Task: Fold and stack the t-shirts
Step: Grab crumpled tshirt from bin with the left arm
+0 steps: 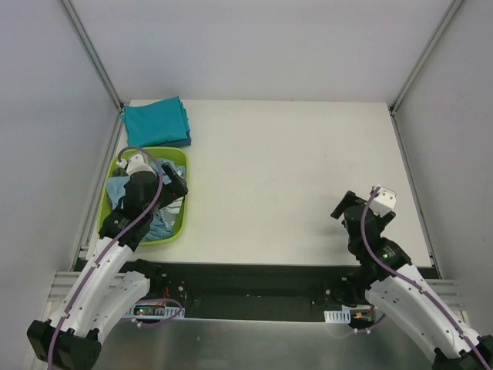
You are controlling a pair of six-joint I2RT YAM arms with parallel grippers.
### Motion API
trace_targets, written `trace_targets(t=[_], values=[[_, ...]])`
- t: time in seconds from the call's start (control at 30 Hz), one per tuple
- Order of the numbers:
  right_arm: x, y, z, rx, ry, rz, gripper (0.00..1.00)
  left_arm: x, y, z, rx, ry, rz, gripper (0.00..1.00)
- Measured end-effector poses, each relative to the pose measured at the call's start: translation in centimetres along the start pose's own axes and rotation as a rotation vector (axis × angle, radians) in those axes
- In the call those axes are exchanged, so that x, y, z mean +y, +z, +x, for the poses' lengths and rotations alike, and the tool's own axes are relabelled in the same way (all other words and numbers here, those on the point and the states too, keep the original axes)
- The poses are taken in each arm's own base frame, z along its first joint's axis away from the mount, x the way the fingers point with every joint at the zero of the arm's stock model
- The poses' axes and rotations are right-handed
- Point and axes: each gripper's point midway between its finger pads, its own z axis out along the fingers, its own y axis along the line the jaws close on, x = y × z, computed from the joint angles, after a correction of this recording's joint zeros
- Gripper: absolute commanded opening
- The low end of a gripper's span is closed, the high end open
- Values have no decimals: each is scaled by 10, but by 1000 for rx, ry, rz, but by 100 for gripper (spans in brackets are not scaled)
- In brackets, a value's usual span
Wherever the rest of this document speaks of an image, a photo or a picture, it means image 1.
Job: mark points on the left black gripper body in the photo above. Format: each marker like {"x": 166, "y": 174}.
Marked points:
{"x": 174, "y": 181}

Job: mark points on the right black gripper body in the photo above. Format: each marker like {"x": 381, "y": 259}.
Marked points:
{"x": 344, "y": 203}

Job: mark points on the light blue printed t-shirt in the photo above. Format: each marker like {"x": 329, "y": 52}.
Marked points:
{"x": 154, "y": 216}

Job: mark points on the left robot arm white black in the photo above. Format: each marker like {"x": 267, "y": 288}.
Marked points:
{"x": 72, "y": 336}

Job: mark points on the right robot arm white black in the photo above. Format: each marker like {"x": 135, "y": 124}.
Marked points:
{"x": 387, "y": 279}

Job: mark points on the lime green plastic basin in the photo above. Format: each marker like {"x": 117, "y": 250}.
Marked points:
{"x": 179, "y": 160}

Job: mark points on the folded dark teal t-shirt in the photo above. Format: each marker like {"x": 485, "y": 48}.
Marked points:
{"x": 154, "y": 127}

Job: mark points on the grey t-shirt in basin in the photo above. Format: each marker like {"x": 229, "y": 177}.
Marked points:
{"x": 120, "y": 172}

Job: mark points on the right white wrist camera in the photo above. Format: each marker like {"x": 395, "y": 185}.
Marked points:
{"x": 384, "y": 201}

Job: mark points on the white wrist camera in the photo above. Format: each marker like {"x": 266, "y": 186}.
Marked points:
{"x": 384, "y": 201}
{"x": 136, "y": 163}

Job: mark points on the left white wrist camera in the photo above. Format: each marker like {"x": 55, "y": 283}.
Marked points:
{"x": 136, "y": 163}

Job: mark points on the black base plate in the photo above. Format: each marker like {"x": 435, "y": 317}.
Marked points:
{"x": 257, "y": 292}

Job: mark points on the right white cable duct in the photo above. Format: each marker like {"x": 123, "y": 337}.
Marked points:
{"x": 338, "y": 317}

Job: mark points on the white cable duct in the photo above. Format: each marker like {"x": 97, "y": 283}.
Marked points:
{"x": 338, "y": 317}
{"x": 155, "y": 312}

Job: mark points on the left white cable duct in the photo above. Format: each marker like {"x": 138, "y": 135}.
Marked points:
{"x": 155, "y": 312}

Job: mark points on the left aluminium frame post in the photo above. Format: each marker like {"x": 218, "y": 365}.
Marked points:
{"x": 91, "y": 52}

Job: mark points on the aluminium frame post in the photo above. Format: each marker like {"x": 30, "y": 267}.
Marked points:
{"x": 437, "y": 35}
{"x": 91, "y": 52}

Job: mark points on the right aluminium frame post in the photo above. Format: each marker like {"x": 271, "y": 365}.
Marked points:
{"x": 437, "y": 35}

